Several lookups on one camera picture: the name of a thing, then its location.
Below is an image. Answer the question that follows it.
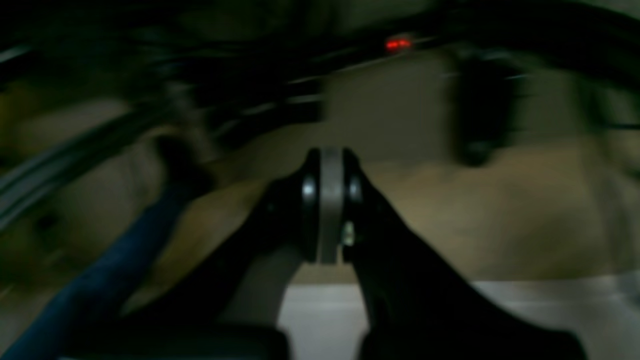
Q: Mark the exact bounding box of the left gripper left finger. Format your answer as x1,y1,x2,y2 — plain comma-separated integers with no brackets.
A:
301,148,321,264

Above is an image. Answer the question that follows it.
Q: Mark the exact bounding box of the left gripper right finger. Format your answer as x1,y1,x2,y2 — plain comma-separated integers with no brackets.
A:
318,147,362,265

